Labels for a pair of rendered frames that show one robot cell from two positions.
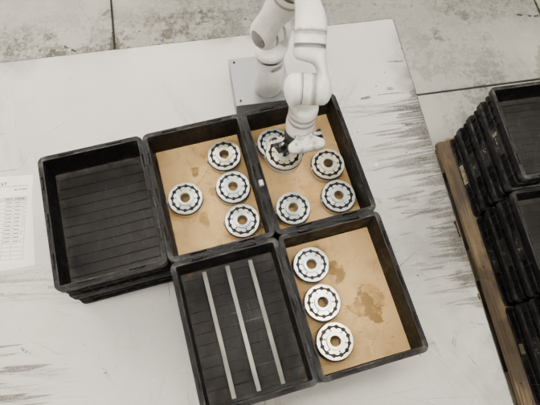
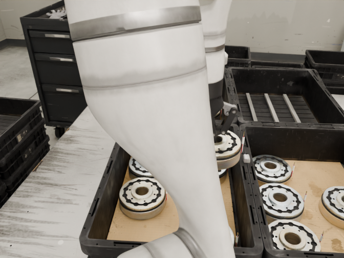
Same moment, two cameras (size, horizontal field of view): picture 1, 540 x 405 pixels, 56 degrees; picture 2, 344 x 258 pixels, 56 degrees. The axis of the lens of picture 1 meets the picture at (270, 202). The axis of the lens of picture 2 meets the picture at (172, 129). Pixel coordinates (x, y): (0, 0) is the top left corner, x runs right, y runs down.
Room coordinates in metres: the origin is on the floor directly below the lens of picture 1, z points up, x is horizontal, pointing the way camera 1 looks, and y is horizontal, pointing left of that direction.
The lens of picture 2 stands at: (1.13, 0.13, 1.36)
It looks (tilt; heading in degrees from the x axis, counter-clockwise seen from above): 32 degrees down; 206
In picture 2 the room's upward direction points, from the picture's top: straight up
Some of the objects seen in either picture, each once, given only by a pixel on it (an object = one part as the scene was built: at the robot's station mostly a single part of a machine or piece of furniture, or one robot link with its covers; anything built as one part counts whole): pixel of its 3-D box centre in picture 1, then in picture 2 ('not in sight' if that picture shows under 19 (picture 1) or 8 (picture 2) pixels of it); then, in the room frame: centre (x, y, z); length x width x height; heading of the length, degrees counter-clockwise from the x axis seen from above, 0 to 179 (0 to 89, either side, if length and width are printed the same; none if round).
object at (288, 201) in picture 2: (232, 186); (279, 197); (0.56, 0.12, 0.86); 0.05 x 0.05 x 0.01
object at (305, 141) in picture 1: (303, 127); (202, 54); (0.61, -0.06, 1.17); 0.11 x 0.09 x 0.06; 20
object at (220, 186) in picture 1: (233, 186); (279, 199); (0.56, 0.12, 0.86); 0.10 x 0.10 x 0.01
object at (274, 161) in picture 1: (284, 153); (214, 142); (0.62, -0.02, 1.01); 0.10 x 0.10 x 0.01
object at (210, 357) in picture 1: (242, 325); (277, 109); (0.16, 0.04, 0.87); 0.40 x 0.30 x 0.11; 22
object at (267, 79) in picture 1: (268, 71); not in sight; (0.97, 0.05, 0.88); 0.09 x 0.09 x 0.17; 19
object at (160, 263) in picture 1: (101, 210); not in sight; (0.42, 0.46, 0.92); 0.40 x 0.30 x 0.02; 22
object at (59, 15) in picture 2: not in sight; (56, 14); (-0.50, -1.49, 0.88); 0.25 x 0.19 x 0.03; 16
